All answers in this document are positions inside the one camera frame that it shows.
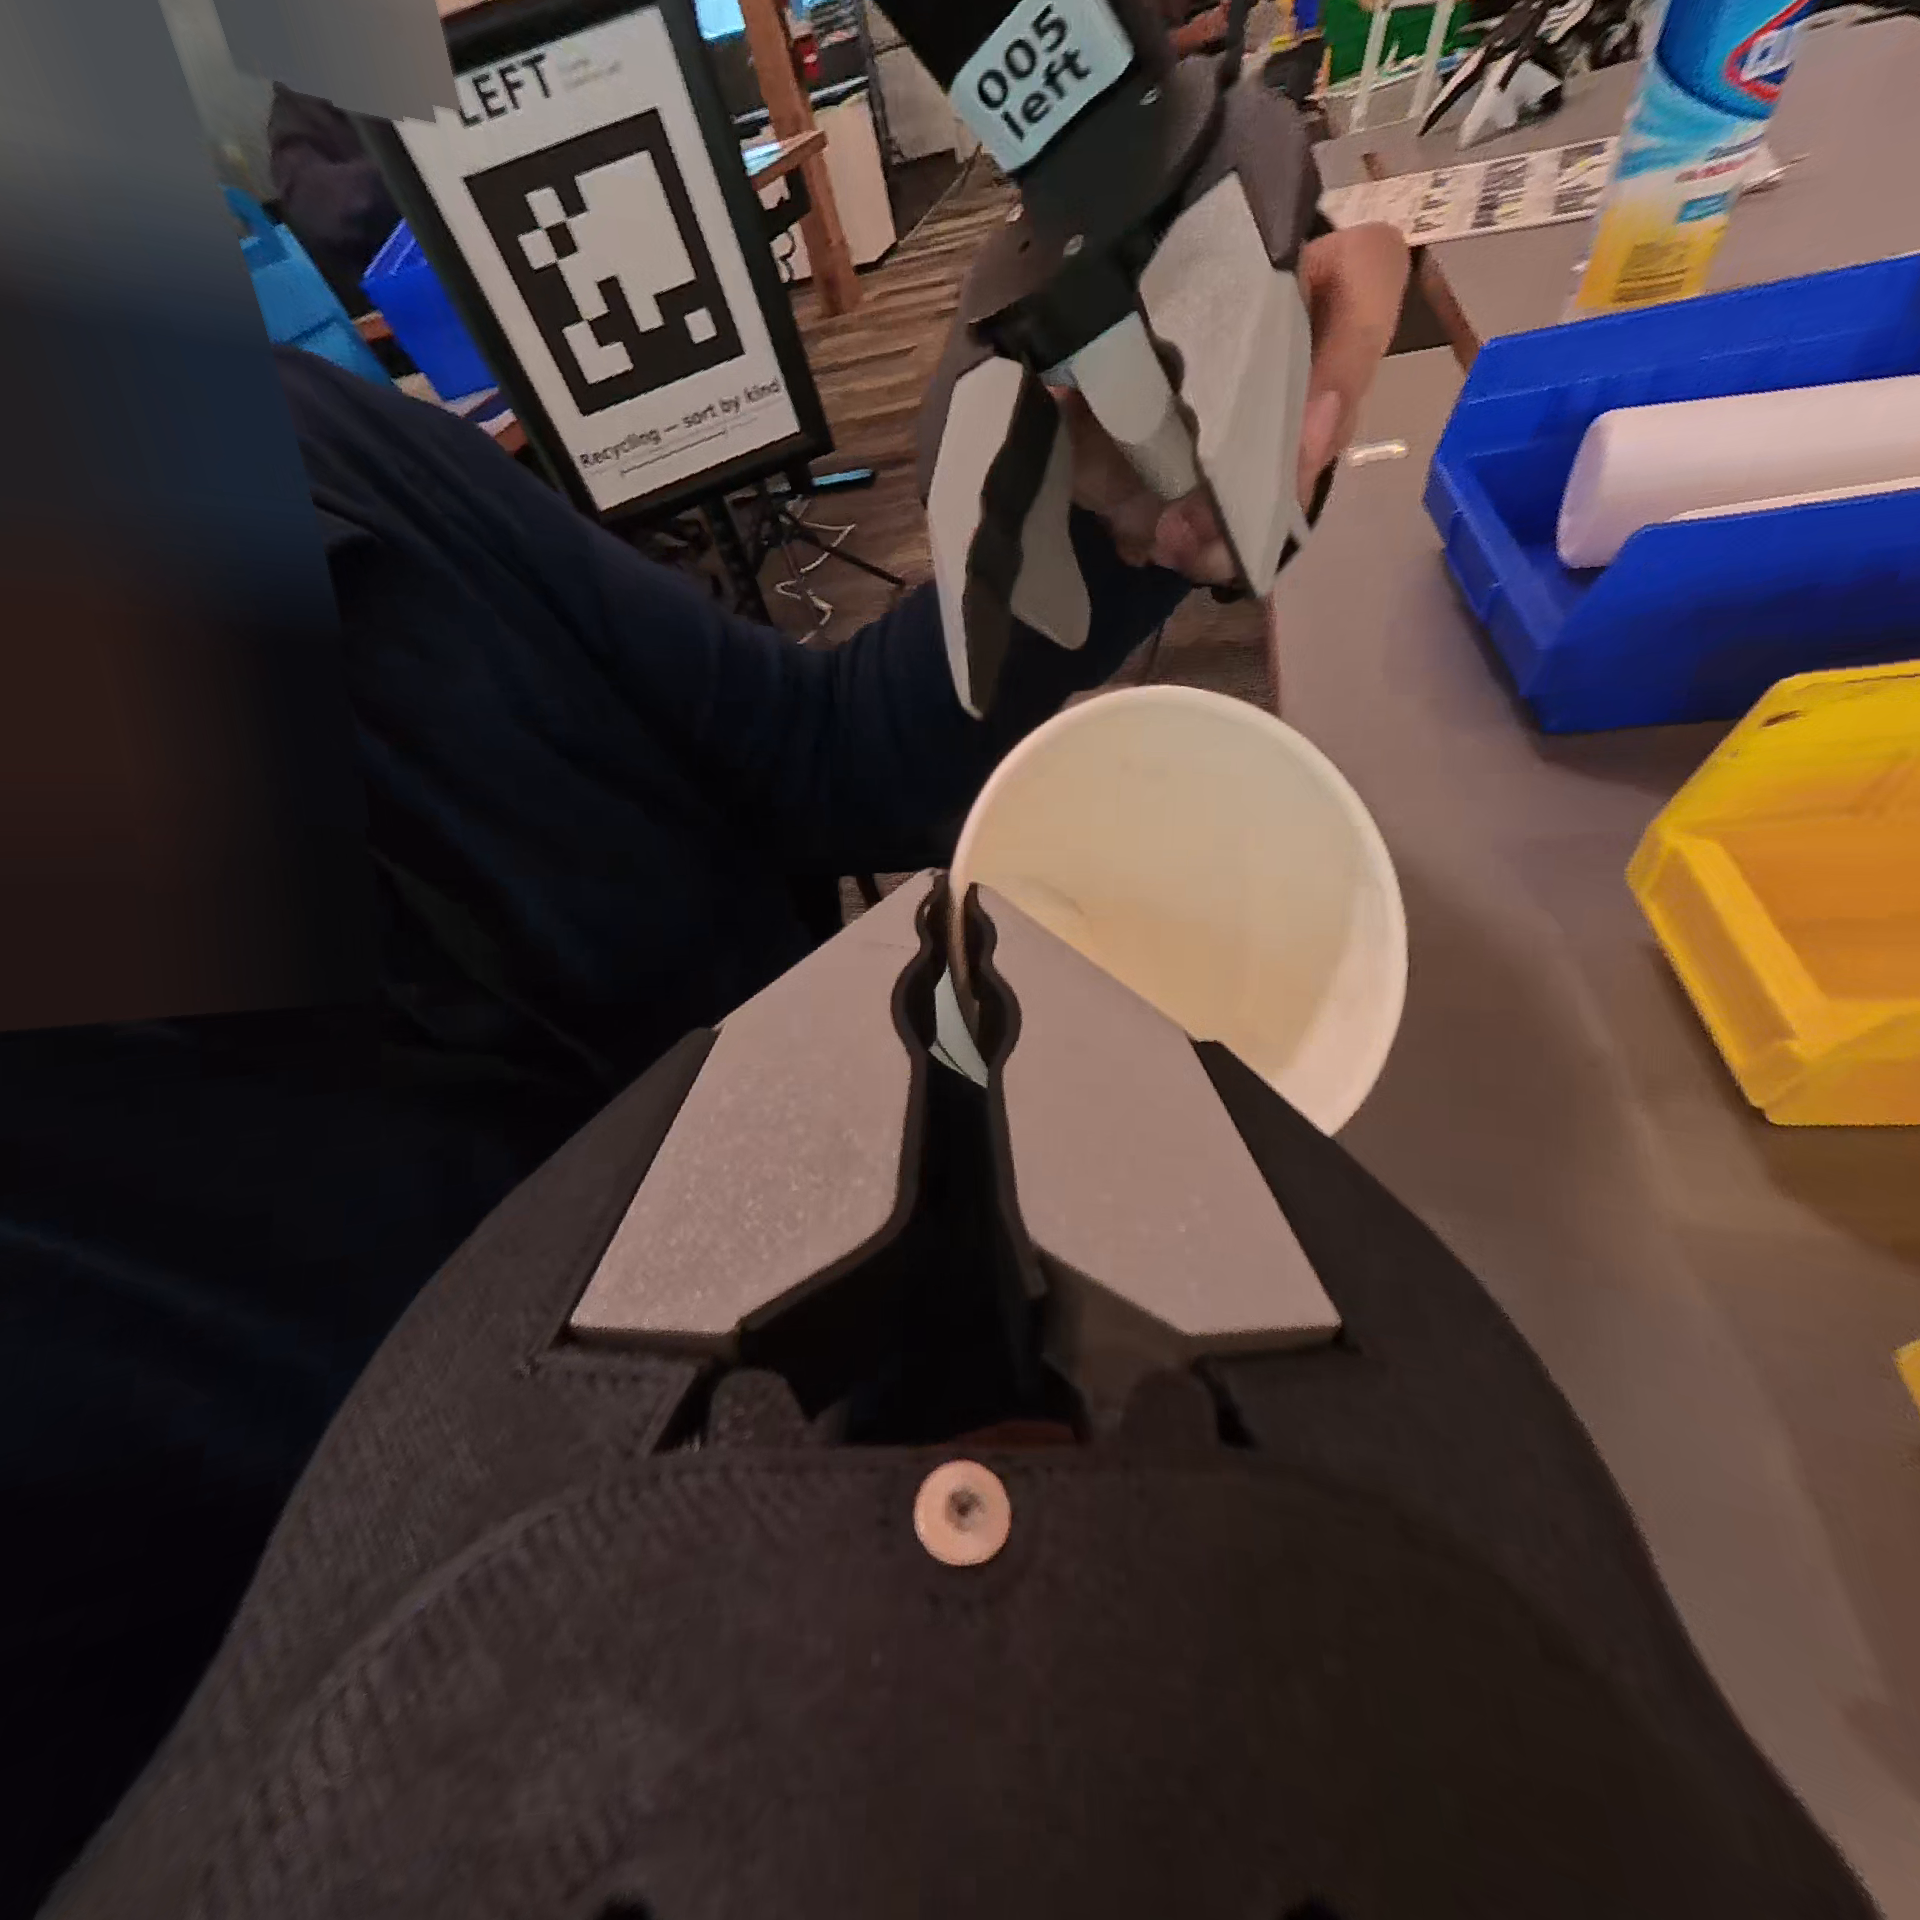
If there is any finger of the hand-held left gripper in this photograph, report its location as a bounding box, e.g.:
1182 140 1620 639
918 352 1096 722
1136 166 1334 597

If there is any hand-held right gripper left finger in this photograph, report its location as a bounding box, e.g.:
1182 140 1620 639
566 870 964 1419

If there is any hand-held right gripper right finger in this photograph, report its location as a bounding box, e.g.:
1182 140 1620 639
960 882 1343 1412

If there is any white paper cup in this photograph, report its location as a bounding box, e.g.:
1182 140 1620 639
933 685 1412 1135

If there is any white bottle black cap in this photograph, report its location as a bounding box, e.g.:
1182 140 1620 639
1553 372 1920 571

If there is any blue plastic bin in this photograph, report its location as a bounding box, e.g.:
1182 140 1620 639
1422 256 1920 735

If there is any person's left forearm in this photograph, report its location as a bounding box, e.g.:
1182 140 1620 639
276 347 1193 932

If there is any person's left hand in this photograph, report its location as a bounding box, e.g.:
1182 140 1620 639
1049 221 1412 597

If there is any printed label sheet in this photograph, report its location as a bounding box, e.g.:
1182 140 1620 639
1316 134 1624 244

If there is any black white device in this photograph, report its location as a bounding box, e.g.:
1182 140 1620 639
1416 0 1642 147

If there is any wipes canister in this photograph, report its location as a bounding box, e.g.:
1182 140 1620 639
1562 0 1824 319

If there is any blue storage bin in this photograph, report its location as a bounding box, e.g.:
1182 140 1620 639
224 187 396 388
358 218 500 404

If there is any marker sign board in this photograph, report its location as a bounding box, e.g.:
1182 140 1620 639
364 0 837 523

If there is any wooden post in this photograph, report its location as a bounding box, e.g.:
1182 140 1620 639
737 0 865 319

